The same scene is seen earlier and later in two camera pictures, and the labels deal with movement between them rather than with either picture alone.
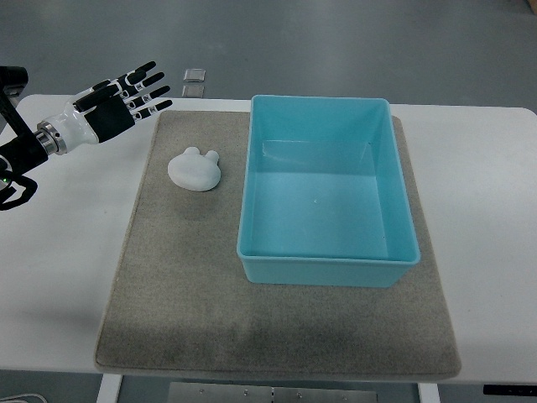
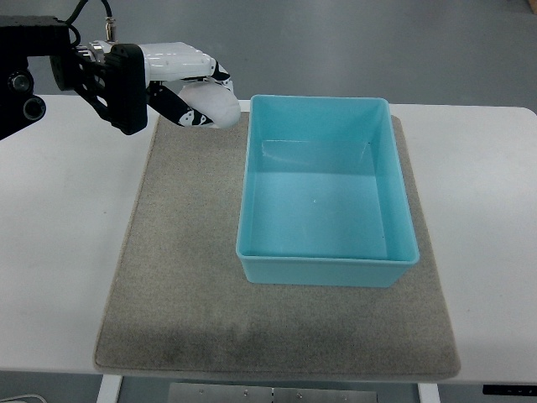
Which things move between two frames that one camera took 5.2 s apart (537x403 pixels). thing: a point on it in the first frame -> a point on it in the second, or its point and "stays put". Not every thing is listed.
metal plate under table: [179, 392] stays put
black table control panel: [510, 389] stays put
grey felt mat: [180, 305] stays put
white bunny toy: [194, 171] -> [213, 101]
